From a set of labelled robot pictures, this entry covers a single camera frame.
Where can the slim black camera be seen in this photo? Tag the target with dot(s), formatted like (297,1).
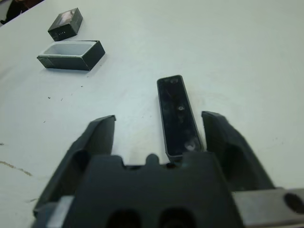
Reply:
(178,118)

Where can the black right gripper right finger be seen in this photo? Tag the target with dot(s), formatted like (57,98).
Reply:
(237,161)

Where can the black box base white insert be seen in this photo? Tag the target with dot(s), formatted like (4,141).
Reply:
(71,63)

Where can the black printed box lid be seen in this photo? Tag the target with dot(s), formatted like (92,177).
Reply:
(64,26)

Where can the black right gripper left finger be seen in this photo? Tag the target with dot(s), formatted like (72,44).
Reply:
(71,171)

